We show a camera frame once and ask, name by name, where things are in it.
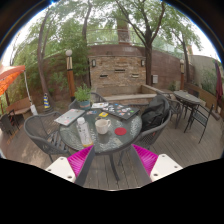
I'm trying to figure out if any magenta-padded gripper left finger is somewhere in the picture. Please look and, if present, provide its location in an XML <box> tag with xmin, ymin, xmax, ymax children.
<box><xmin>45</xmin><ymin>145</ymin><xmax>97</xmax><ymax>187</ymax></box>

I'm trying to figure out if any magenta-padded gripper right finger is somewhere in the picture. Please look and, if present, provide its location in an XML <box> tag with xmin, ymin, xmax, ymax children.
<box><xmin>128</xmin><ymin>143</ymin><xmax>184</xmax><ymax>187</ymax></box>

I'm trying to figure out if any clear plastic drink bottle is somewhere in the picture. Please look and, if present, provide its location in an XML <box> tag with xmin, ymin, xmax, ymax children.
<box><xmin>76</xmin><ymin>116</ymin><xmax>95</xmax><ymax>148</ymax></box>

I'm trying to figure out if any grey woven armchair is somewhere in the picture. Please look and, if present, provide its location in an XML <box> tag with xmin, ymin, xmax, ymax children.
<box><xmin>133</xmin><ymin>109</ymin><xmax>173</xmax><ymax>151</ymax></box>
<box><xmin>23</xmin><ymin>110</ymin><xmax>73</xmax><ymax>163</ymax></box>
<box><xmin>68</xmin><ymin>92</ymin><xmax>108</xmax><ymax>111</ymax></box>

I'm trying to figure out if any flat round red coaster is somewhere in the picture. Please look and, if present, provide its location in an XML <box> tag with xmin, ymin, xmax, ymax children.
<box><xmin>114</xmin><ymin>126</ymin><xmax>128</xmax><ymax>137</ymax></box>

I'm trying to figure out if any white ceramic mug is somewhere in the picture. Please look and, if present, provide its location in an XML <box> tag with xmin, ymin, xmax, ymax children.
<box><xmin>94</xmin><ymin>118</ymin><xmax>112</xmax><ymax>135</ymax></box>

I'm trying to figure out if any silver laptop with stickers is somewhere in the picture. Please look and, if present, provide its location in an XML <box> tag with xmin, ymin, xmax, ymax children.
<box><xmin>53</xmin><ymin>108</ymin><xmax>86</xmax><ymax>127</ymax></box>

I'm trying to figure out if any black backpack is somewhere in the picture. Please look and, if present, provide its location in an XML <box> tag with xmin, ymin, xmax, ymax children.
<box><xmin>140</xmin><ymin>94</ymin><xmax>170</xmax><ymax>133</ymax></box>

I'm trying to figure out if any black laptop with stickers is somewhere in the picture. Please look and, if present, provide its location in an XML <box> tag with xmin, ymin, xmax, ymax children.
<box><xmin>101</xmin><ymin>102</ymin><xmax>140</xmax><ymax>121</ymax></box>

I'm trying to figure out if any white printed booklet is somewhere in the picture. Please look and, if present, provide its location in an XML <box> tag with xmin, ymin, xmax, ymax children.
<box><xmin>90</xmin><ymin>101</ymin><xmax>110</xmax><ymax>110</ymax></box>

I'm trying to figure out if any green potted plant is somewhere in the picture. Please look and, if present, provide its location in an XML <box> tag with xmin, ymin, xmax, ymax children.
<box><xmin>73</xmin><ymin>83</ymin><xmax>93</xmax><ymax>111</ymax></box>

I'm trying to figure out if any black metal chair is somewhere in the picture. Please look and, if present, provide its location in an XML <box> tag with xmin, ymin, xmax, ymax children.
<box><xmin>0</xmin><ymin>109</ymin><xmax>21</xmax><ymax>136</ymax></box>
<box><xmin>183</xmin><ymin>103</ymin><xmax>214</xmax><ymax>144</ymax></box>

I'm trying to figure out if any blue yellow striped cone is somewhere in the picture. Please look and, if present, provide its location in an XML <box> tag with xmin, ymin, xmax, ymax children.
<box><xmin>43</xmin><ymin>92</ymin><xmax>51</xmax><ymax>109</ymax></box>

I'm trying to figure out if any round dark patio table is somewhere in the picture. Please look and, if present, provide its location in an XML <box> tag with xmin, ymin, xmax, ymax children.
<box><xmin>173</xmin><ymin>90</ymin><xmax>202</xmax><ymax>121</ymax></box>

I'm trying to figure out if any wooden bench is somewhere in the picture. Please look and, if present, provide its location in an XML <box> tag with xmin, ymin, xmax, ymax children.
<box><xmin>5</xmin><ymin>96</ymin><xmax>33</xmax><ymax>118</ymax></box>

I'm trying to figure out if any tree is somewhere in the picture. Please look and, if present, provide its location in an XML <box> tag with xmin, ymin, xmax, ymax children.
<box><xmin>166</xmin><ymin>16</ymin><xmax>203</xmax><ymax>84</ymax></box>
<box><xmin>29</xmin><ymin>4</ymin><xmax>64</xmax><ymax>108</ymax></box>
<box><xmin>114</xmin><ymin>0</ymin><xmax>171</xmax><ymax>86</ymax></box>
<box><xmin>78</xmin><ymin>0</ymin><xmax>98</xmax><ymax>84</ymax></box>

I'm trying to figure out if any orange patio umbrella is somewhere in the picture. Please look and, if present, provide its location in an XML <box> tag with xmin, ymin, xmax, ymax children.
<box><xmin>0</xmin><ymin>64</ymin><xmax>39</xmax><ymax>116</ymax></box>

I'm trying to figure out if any wooden globe lamp post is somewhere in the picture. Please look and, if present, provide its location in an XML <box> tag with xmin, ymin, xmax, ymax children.
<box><xmin>179</xmin><ymin>59</ymin><xmax>185</xmax><ymax>91</ymax></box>
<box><xmin>65</xmin><ymin>49</ymin><xmax>76</xmax><ymax>101</ymax></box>

